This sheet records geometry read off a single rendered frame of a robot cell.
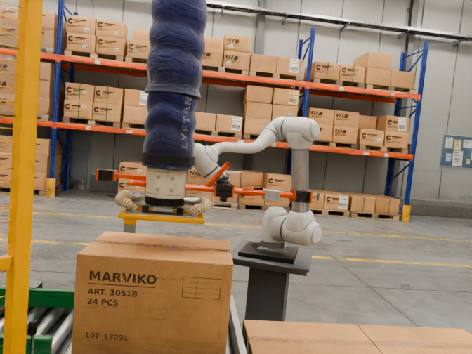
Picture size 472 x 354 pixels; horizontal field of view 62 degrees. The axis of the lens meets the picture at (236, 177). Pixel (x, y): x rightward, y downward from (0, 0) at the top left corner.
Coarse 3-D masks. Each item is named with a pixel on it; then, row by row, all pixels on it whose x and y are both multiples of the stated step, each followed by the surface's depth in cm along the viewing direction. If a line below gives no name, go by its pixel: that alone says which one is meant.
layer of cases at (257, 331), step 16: (256, 320) 198; (256, 336) 181; (272, 336) 182; (288, 336) 184; (304, 336) 185; (320, 336) 187; (336, 336) 188; (352, 336) 190; (368, 336) 191; (384, 336) 193; (400, 336) 194; (416, 336) 196; (432, 336) 198; (448, 336) 199; (464, 336) 201; (256, 352) 167; (272, 352) 168; (288, 352) 170; (304, 352) 171; (320, 352) 172; (336, 352) 173; (352, 352) 175; (368, 352) 176; (384, 352) 177; (400, 352) 179; (416, 352) 180; (432, 352) 181; (448, 352) 183; (464, 352) 184
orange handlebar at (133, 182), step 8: (120, 176) 192; (128, 176) 192; (136, 176) 192; (144, 176) 193; (136, 184) 165; (144, 184) 166; (240, 192) 171; (248, 192) 171; (256, 192) 172; (264, 192) 172; (280, 192) 174; (288, 192) 178
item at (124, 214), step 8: (144, 208) 159; (120, 216) 154; (128, 216) 155; (136, 216) 155; (144, 216) 156; (152, 216) 156; (160, 216) 157; (168, 216) 158; (176, 216) 159; (184, 216) 159; (192, 216) 160; (200, 216) 164
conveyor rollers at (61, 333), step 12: (0, 312) 186; (36, 312) 186; (60, 312) 190; (72, 312) 188; (0, 324) 170; (48, 324) 176; (72, 324) 180; (60, 336) 166; (228, 336) 178; (228, 348) 167
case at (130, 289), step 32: (96, 256) 150; (128, 256) 151; (160, 256) 155; (192, 256) 159; (224, 256) 163; (96, 288) 151; (128, 288) 151; (160, 288) 152; (192, 288) 153; (224, 288) 154; (96, 320) 152; (128, 320) 152; (160, 320) 153; (192, 320) 154; (224, 320) 155; (96, 352) 153; (128, 352) 153; (160, 352) 154; (192, 352) 155; (224, 352) 156
